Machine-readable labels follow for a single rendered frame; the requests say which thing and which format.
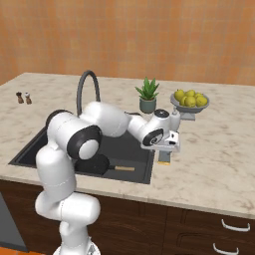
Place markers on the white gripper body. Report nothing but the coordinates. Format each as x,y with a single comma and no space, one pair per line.
159,146

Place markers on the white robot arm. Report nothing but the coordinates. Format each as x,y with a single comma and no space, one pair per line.
56,172

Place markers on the grey and yellow sponge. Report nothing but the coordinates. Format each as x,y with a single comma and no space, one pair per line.
164,156

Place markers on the black sink basin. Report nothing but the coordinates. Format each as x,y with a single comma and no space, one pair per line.
132,156

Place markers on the grey fruit bowl on stand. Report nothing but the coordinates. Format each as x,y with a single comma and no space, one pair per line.
190,109

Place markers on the green plant in grey pot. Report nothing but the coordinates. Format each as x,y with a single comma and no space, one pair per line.
147,99

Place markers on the dark wood cupboard door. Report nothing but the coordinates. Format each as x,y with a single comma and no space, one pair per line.
129,225

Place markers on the dark wood drawer front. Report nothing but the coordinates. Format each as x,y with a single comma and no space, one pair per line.
199,222
192,245

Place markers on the dark grey curved tap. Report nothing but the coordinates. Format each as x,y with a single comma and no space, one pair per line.
79,86

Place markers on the brown salt shaker white top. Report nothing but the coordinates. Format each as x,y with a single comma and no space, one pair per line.
28,98

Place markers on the brown pepper shaker black top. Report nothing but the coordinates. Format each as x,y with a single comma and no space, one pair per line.
20,97

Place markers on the grey dishwasher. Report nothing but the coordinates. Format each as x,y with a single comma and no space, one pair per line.
10,222

